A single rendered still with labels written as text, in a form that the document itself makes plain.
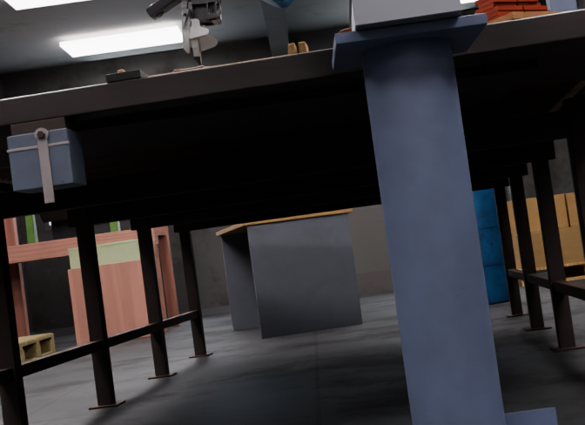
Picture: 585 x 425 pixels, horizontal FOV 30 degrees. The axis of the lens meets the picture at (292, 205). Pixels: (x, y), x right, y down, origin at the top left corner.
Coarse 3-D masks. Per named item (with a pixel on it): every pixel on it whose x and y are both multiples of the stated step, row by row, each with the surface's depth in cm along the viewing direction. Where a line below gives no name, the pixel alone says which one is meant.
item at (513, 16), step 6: (516, 12) 281; (522, 12) 282; (528, 12) 283; (534, 12) 284; (540, 12) 285; (546, 12) 286; (552, 12) 287; (558, 12) 288; (498, 18) 285; (504, 18) 283; (510, 18) 281; (516, 18) 281
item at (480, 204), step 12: (480, 192) 756; (492, 192) 760; (480, 204) 755; (492, 204) 759; (480, 216) 754; (492, 216) 757; (480, 228) 754; (492, 228) 756; (480, 240) 753; (492, 240) 755; (492, 252) 754; (492, 264) 753; (492, 276) 753; (504, 276) 757; (492, 288) 752; (504, 288) 756; (492, 300) 752; (504, 300) 754
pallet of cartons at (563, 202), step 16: (512, 208) 968; (528, 208) 968; (560, 208) 969; (576, 208) 972; (512, 224) 967; (560, 224) 968; (576, 224) 971; (576, 240) 927; (544, 256) 925; (576, 256) 927; (576, 272) 961
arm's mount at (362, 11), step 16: (352, 0) 188; (368, 0) 188; (384, 0) 188; (400, 0) 188; (416, 0) 188; (432, 0) 188; (448, 0) 187; (352, 16) 198; (368, 16) 188; (384, 16) 188; (400, 16) 188; (416, 16) 188; (432, 16) 189; (448, 16) 190
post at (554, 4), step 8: (552, 0) 418; (560, 0) 418; (568, 0) 418; (552, 8) 418; (560, 8) 418; (568, 8) 417; (576, 8) 417; (568, 152) 424; (576, 200) 421; (584, 256) 421
